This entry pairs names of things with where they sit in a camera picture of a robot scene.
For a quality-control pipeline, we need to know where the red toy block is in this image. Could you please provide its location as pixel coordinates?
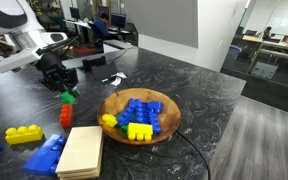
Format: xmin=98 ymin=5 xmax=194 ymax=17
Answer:
xmin=59 ymin=103 xmax=74 ymax=129

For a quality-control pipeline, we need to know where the round wooden bowl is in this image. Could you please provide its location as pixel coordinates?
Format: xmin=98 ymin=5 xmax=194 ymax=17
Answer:
xmin=96 ymin=87 xmax=182 ymax=146

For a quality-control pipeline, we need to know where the large flat blue block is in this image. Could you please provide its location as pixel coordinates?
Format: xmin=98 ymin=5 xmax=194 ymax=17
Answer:
xmin=22 ymin=133 xmax=68 ymax=177

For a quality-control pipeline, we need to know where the seated person in dark top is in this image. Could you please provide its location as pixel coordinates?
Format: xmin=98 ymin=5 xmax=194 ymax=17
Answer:
xmin=262 ymin=25 xmax=274 ymax=40

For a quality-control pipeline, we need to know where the small green toy block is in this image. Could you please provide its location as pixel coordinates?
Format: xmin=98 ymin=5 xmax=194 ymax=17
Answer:
xmin=60 ymin=87 xmax=81 ymax=106

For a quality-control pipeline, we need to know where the white paper tag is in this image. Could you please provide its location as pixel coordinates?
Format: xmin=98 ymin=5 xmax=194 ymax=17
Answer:
xmin=101 ymin=71 xmax=128 ymax=87

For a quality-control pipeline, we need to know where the long yellow toy block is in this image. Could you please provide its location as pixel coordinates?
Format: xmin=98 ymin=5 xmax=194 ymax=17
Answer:
xmin=4 ymin=124 xmax=45 ymax=146

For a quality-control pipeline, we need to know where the small yellow block in bowl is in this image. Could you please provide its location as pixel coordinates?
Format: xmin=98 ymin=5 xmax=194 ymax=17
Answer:
xmin=101 ymin=113 xmax=119 ymax=129

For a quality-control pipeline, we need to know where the black countertop outlet box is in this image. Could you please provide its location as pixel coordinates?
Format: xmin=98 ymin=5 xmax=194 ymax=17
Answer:
xmin=81 ymin=55 xmax=107 ymax=72
xmin=90 ymin=61 xmax=119 ymax=82

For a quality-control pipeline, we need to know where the long light meeting table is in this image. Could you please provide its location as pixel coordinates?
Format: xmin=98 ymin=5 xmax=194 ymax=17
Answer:
xmin=241 ymin=34 xmax=288 ymax=75

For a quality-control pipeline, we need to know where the blue trash bin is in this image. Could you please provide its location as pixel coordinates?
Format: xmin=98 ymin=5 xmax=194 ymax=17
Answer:
xmin=222 ymin=44 xmax=243 ymax=70

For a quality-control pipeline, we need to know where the green block in bowl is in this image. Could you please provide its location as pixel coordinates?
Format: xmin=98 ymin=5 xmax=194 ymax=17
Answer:
xmin=119 ymin=124 xmax=129 ymax=137

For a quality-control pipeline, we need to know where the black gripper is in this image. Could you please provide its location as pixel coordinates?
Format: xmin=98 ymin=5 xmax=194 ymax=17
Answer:
xmin=36 ymin=50 xmax=80 ymax=98

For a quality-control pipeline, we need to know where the blue block in bowl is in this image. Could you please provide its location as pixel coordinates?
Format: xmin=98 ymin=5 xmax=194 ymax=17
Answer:
xmin=135 ymin=102 xmax=152 ymax=125
xmin=116 ymin=97 xmax=143 ymax=129
xmin=146 ymin=100 xmax=164 ymax=135

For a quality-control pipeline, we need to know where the person in blue shirt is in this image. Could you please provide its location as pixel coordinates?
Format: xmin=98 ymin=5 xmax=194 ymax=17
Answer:
xmin=92 ymin=12 xmax=111 ymax=42

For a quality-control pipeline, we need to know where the stack of wooden squares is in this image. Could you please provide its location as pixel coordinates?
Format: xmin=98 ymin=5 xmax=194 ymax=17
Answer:
xmin=55 ymin=125 xmax=105 ymax=180

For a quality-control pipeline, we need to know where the black computer monitor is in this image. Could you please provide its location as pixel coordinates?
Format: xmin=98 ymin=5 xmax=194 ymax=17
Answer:
xmin=69 ymin=6 xmax=82 ymax=21
xmin=110 ymin=13 xmax=127 ymax=30

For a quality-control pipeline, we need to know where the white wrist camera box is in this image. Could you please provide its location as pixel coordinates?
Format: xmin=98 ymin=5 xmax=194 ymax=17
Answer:
xmin=0 ymin=45 xmax=42 ymax=74

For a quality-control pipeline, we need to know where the thin black power cable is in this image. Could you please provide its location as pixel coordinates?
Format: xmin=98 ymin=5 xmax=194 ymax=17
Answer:
xmin=174 ymin=129 xmax=212 ymax=180

